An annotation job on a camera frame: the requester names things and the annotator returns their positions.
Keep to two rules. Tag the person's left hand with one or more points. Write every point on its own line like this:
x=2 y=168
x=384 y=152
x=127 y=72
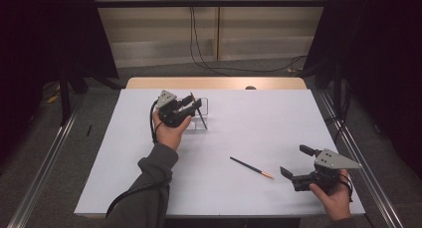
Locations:
x=169 y=136

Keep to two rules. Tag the small black floor item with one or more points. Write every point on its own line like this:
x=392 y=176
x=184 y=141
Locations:
x=89 y=130

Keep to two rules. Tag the metal floor rail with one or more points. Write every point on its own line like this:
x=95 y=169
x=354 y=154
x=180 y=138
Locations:
x=43 y=175
x=365 y=161

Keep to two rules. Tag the clear acrylic organizer box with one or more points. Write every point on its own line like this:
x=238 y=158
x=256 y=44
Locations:
x=203 y=103

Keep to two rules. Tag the black stand post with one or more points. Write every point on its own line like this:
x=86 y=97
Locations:
x=65 y=98

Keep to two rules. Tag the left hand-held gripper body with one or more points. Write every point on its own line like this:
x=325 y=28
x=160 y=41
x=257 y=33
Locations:
x=170 y=113

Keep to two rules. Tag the person's right hand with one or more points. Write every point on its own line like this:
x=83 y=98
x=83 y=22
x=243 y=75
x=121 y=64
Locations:
x=336 y=201

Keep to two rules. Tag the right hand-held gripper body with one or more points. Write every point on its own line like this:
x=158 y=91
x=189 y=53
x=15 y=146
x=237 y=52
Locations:
x=331 y=161

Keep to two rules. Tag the dark round table knob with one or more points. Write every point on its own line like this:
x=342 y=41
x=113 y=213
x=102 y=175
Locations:
x=250 y=87

